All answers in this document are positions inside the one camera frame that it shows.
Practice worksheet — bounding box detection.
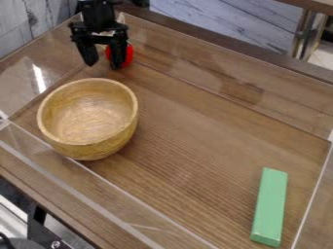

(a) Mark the black cable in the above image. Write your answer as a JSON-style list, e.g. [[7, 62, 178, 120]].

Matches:
[[0, 231, 19, 249]]

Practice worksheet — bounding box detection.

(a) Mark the wooden bowl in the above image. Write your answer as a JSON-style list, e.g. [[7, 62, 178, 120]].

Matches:
[[37, 78, 138, 160]]

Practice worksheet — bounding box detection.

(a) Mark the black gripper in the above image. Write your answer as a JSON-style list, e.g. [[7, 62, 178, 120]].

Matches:
[[69, 21, 129, 70]]

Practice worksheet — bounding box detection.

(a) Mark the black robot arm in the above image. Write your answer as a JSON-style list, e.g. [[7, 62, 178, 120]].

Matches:
[[69, 0, 129, 70]]

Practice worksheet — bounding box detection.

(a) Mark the green rectangular block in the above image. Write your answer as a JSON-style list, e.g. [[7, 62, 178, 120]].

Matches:
[[250, 167, 289, 247]]

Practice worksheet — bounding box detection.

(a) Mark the clear acrylic corner bracket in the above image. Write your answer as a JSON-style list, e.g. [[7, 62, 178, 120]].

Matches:
[[115, 12, 126, 28]]

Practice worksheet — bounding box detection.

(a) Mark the clear acrylic tray wall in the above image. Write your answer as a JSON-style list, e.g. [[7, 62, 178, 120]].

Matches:
[[0, 111, 217, 249]]

